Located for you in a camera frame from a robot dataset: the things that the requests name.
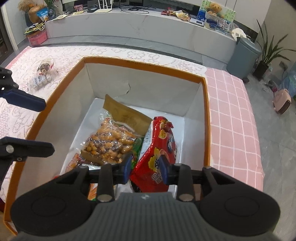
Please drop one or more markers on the teddy bear gift box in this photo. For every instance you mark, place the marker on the teddy bear gift box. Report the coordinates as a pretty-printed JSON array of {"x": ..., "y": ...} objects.
[{"x": 214, "y": 15}]

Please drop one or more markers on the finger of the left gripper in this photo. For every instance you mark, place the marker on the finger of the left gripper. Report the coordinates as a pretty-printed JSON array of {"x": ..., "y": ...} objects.
[
  {"x": 23, "y": 100},
  {"x": 16, "y": 149}
]

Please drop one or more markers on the pink storage box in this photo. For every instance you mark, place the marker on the pink storage box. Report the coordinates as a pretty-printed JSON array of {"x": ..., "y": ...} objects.
[{"x": 37, "y": 38}]

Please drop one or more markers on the potted green plant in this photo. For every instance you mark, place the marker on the potted green plant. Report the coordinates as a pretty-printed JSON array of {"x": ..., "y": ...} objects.
[{"x": 269, "y": 51}]

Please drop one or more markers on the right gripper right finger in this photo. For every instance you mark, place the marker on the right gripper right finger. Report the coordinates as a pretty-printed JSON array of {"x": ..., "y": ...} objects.
[{"x": 179, "y": 175}]

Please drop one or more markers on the snack pile on console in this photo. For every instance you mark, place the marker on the snack pile on console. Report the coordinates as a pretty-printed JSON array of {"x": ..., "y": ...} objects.
[{"x": 180, "y": 14}]

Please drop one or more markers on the clear wrapped candy bag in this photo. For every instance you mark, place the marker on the clear wrapped candy bag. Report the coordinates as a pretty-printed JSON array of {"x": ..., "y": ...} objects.
[{"x": 45, "y": 74}]

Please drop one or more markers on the white wifi router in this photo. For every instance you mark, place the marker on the white wifi router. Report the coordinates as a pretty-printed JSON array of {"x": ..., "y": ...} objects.
[{"x": 104, "y": 6}]

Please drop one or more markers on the blue snack bag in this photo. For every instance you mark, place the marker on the blue snack bag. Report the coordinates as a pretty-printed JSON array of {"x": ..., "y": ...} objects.
[{"x": 43, "y": 14}]

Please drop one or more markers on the white noodle snack packet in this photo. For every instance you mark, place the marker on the white noodle snack packet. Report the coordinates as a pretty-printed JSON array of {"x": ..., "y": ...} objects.
[{"x": 94, "y": 173}]

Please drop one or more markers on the green plant in glass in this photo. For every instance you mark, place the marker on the green plant in glass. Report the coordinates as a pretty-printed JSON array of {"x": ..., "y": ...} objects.
[{"x": 50, "y": 4}]

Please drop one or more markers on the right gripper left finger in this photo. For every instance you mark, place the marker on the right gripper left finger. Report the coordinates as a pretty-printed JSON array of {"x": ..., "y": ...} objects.
[{"x": 110, "y": 175}]

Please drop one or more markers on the white lace tablecloth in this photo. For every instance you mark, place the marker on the white lace tablecloth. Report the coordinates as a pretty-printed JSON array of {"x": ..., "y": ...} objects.
[{"x": 69, "y": 61}]

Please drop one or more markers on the peanut snack clear bag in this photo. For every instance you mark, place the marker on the peanut snack clear bag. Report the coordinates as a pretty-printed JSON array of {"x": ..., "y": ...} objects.
[{"x": 119, "y": 127}]

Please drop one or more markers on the red fries snack bag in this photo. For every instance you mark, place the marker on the red fries snack bag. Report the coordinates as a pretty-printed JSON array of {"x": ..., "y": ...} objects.
[{"x": 73, "y": 163}]

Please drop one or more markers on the brown vase dried flowers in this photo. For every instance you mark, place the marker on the brown vase dried flowers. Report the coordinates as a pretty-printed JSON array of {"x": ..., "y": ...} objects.
[{"x": 30, "y": 9}]

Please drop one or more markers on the orange cardboard box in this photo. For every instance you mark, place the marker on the orange cardboard box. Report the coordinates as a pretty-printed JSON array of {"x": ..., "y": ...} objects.
[{"x": 57, "y": 206}]

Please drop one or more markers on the pink checked table cover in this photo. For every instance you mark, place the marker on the pink checked table cover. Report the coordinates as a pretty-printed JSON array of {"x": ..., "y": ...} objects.
[{"x": 234, "y": 138}]

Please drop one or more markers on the grey trash bin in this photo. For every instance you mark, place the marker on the grey trash bin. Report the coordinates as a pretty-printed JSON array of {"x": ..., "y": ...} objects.
[{"x": 243, "y": 59}]

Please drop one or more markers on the grey tv console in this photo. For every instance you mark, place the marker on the grey tv console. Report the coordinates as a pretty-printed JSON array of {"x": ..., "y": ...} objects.
[{"x": 149, "y": 27}]

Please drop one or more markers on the pink space heater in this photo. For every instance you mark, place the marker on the pink space heater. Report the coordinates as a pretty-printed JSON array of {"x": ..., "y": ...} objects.
[{"x": 281, "y": 101}]

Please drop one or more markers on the blue water jug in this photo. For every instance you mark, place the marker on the blue water jug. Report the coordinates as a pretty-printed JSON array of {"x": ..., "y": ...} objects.
[{"x": 288, "y": 81}]

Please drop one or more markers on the red cracker bag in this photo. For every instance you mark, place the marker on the red cracker bag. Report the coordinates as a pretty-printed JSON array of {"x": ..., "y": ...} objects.
[{"x": 158, "y": 141}]

